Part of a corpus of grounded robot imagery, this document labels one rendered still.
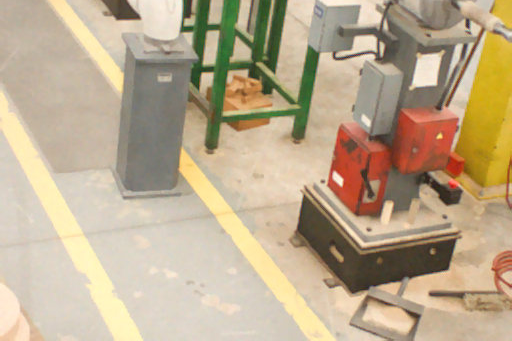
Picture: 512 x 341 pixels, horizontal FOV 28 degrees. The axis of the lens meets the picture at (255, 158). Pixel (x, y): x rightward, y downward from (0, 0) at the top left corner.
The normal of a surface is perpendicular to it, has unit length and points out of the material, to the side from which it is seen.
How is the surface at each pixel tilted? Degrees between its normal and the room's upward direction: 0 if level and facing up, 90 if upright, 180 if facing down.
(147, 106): 90
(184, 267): 0
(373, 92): 90
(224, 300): 0
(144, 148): 90
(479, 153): 90
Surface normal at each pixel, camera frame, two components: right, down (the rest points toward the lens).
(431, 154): 0.44, 0.49
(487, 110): -0.89, 0.11
